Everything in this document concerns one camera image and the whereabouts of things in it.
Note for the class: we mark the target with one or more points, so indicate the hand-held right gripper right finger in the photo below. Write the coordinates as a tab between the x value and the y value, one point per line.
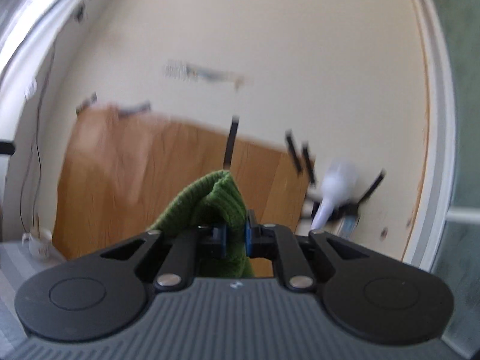
249	240

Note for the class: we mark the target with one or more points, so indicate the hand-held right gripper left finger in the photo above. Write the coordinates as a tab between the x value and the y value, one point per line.
219	240

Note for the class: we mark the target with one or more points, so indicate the green black white knit sweater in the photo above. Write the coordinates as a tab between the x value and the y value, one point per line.
210	202

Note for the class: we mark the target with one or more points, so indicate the black tape strip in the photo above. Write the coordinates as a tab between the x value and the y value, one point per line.
371	187
232	142
308	163
135	108
293	152

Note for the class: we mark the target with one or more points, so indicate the white power strip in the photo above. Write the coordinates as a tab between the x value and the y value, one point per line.
349	225

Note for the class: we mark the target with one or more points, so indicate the white gooseneck lamp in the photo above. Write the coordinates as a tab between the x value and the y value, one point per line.
337	187

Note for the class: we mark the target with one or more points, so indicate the white enamel mug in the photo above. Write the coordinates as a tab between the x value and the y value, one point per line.
39	245

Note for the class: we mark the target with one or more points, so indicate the grey white striped bed sheet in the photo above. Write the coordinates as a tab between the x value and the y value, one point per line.
18	277

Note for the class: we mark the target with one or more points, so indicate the frosted glass door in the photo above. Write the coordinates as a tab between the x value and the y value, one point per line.
465	101

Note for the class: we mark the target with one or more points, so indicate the wood-pattern wall sheet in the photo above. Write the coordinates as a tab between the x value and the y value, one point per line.
157	172

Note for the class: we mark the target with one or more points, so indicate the paper strip on wall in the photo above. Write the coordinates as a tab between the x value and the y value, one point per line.
202	73

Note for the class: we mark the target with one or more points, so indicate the white door frame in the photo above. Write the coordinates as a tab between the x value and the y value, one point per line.
435	120

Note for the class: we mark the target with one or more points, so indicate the white window frame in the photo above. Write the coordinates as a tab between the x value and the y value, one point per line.
33	26

